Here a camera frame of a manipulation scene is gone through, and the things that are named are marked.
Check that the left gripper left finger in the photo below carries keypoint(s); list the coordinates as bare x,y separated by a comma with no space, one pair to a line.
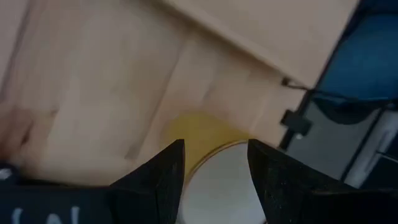
155,193

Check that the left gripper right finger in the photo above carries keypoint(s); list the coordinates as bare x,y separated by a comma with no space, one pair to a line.
295,199

